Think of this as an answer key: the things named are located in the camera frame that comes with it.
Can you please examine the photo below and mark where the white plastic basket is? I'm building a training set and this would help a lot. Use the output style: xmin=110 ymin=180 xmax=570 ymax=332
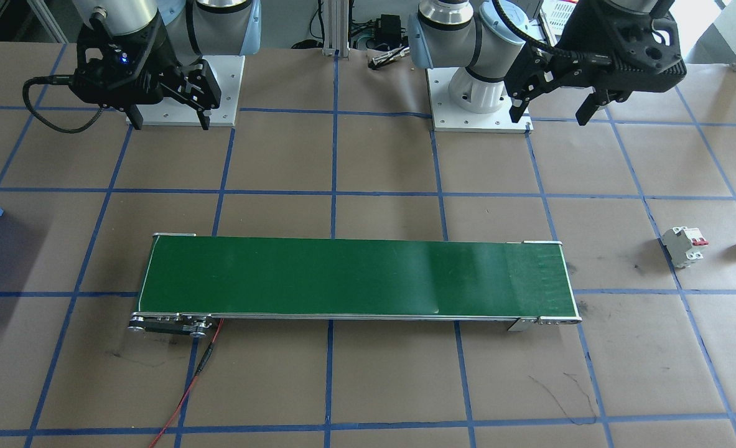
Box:
xmin=541 ymin=0 xmax=583 ymax=38

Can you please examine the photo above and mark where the black power adapter box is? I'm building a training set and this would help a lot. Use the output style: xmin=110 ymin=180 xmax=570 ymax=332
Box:
xmin=373 ymin=16 xmax=406 ymax=45

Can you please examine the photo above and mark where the white red circuit breaker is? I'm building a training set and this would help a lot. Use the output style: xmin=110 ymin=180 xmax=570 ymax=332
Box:
xmin=662 ymin=226 xmax=709 ymax=268

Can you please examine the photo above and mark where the green conveyor belt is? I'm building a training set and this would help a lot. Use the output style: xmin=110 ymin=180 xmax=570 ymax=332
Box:
xmin=127 ymin=233 xmax=583 ymax=340

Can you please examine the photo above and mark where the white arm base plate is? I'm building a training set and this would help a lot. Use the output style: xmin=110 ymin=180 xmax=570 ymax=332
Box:
xmin=427 ymin=67 xmax=533 ymax=133
xmin=134 ymin=56 xmax=246 ymax=128

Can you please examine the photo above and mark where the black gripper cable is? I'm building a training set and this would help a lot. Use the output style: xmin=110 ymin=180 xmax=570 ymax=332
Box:
xmin=22 ymin=73 xmax=104 ymax=134
xmin=491 ymin=0 xmax=592 ymax=63

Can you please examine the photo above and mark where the metal cable connector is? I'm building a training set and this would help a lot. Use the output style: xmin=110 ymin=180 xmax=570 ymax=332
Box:
xmin=371 ymin=49 xmax=411 ymax=69

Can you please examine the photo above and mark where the red black wire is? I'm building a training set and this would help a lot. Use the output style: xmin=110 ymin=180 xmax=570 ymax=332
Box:
xmin=149 ymin=319 xmax=225 ymax=448

